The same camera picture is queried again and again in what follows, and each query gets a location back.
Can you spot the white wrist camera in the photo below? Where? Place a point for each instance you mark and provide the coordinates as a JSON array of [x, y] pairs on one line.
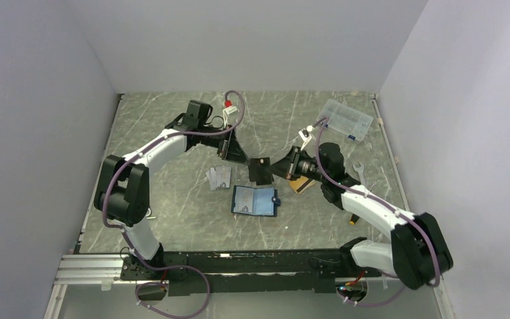
[[306, 136], [230, 114]]

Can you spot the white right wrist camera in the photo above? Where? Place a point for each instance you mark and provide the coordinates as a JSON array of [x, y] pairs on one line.
[[306, 136]]

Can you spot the silver open-end wrench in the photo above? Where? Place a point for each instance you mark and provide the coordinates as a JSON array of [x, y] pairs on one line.
[[360, 169]]

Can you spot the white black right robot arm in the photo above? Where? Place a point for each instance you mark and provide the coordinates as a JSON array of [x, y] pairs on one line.
[[415, 252]]

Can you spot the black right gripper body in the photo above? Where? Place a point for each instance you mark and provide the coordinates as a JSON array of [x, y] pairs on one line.
[[304, 166]]

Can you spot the blue leather card holder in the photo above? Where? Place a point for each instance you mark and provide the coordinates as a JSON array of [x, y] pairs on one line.
[[266, 202]]

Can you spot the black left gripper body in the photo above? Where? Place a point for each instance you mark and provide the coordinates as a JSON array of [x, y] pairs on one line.
[[222, 145]]

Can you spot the black VIP card stack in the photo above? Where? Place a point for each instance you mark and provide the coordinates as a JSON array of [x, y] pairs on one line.
[[261, 178]]

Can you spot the yellow black small screwdriver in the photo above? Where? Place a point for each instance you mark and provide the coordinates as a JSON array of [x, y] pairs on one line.
[[353, 219]]

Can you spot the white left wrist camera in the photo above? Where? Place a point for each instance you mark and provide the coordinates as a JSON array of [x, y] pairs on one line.
[[230, 114]]

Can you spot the clear plastic organizer box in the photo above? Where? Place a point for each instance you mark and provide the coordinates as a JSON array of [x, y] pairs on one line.
[[352, 123]]

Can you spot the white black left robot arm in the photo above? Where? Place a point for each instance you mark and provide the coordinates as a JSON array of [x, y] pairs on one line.
[[123, 191]]

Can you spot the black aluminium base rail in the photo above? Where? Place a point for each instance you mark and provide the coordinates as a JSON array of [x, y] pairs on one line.
[[317, 270]]

